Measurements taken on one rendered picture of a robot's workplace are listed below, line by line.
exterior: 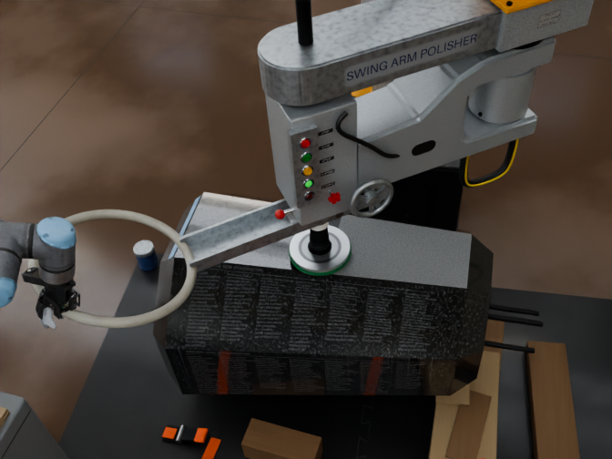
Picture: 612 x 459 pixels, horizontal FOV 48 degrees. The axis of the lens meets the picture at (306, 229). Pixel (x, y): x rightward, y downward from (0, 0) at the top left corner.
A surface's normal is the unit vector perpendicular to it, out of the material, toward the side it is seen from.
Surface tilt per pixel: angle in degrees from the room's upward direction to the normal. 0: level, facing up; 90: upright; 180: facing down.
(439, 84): 40
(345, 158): 90
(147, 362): 0
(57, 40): 0
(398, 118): 4
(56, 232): 23
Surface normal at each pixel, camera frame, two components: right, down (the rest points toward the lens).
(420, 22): -0.06, -0.67
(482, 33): 0.39, 0.67
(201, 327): -0.17, 0.04
